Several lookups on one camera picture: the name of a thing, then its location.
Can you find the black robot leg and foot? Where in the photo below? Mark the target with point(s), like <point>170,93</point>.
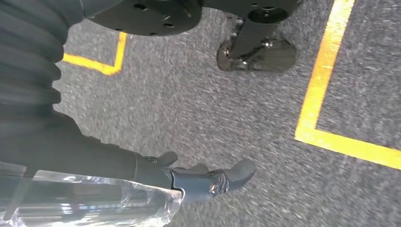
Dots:
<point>250,40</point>

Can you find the yellow floor tape square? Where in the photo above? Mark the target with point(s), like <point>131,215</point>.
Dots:
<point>108,69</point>
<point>316,94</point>

